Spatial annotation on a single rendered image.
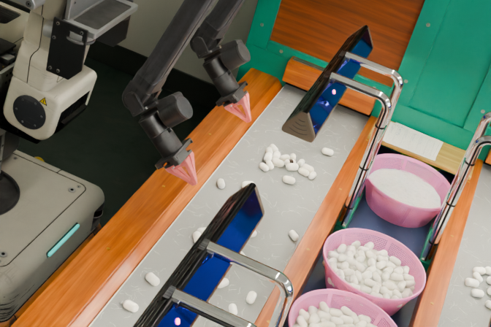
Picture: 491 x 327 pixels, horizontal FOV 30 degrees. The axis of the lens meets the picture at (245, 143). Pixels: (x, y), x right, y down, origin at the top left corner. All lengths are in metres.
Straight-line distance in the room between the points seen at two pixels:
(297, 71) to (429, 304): 0.96
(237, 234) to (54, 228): 1.27
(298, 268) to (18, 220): 1.05
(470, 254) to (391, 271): 0.28
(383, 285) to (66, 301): 0.79
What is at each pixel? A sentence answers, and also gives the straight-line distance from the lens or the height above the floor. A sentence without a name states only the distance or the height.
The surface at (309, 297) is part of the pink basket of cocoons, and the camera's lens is 2.16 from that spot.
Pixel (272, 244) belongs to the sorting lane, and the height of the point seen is 0.74.
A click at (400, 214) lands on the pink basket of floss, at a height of 0.72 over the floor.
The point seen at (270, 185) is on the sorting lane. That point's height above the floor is 0.74.
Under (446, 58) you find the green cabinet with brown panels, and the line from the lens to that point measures 2.85.
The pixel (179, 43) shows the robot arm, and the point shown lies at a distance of 2.09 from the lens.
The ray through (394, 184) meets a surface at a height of 0.74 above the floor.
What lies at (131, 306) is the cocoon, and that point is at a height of 0.76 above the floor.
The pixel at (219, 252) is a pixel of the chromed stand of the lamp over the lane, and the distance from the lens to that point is 1.62.
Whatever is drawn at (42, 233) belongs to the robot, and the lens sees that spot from 2.89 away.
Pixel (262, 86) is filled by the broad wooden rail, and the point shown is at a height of 0.77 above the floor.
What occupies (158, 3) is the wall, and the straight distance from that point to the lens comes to 4.18.
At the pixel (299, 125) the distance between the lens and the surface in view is 2.14.
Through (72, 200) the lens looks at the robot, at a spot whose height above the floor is 0.28.
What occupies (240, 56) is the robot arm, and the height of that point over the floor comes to 1.04.
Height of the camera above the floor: 2.12
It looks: 31 degrees down
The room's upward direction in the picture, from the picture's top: 16 degrees clockwise
